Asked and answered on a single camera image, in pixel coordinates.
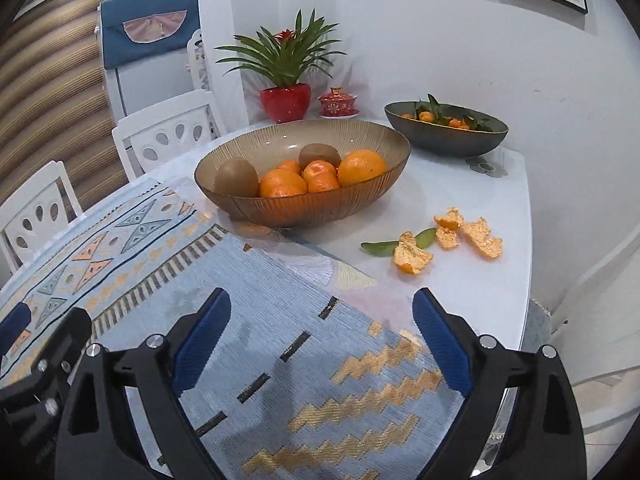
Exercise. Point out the orange mandarin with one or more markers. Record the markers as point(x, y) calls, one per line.
point(316, 167)
point(323, 182)
point(282, 183)
point(290, 165)

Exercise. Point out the amber ribbed glass bowl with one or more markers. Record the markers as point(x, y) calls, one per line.
point(266, 148)

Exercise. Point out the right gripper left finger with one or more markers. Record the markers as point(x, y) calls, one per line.
point(124, 418)

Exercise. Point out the white dining chair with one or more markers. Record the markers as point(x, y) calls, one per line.
point(152, 137)
point(36, 213)

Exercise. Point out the large brown kiwi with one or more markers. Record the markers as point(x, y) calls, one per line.
point(318, 151)

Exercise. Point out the dark green fruit bowl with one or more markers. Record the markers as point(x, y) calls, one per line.
point(446, 129)

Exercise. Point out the green plant in red pot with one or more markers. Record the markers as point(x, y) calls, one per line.
point(283, 59)

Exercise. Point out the large orange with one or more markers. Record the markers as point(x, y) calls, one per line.
point(360, 166)

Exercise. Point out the patterned blue woven table mat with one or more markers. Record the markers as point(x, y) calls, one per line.
point(300, 385)

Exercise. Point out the mandarin peel with leaves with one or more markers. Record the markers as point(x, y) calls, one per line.
point(409, 253)

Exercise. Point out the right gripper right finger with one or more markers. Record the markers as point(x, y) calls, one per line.
point(518, 419)

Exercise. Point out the mandarin peel piece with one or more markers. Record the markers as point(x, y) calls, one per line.
point(478, 234)
point(447, 227)

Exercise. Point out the flower shaped coaster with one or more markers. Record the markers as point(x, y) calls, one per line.
point(488, 167)

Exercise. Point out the red lidded tea cup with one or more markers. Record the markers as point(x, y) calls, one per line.
point(337, 104)

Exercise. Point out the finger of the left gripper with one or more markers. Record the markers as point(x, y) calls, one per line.
point(48, 378)
point(13, 325)

